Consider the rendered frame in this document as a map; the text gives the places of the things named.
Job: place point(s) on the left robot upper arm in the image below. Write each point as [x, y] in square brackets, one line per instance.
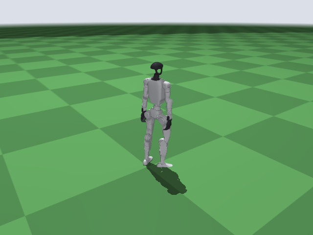
[145, 89]

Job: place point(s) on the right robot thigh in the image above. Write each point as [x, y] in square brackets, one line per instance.
[166, 133]

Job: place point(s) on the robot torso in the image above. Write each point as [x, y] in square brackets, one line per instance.
[156, 96]

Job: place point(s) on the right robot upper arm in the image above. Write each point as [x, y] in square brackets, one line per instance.
[166, 86]

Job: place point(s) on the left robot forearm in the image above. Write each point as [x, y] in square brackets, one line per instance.
[144, 103]

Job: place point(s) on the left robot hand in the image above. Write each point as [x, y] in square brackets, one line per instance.
[142, 116]

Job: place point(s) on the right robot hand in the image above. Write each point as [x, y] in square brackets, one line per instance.
[168, 123]

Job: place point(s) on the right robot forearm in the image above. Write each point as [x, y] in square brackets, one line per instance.
[169, 108]

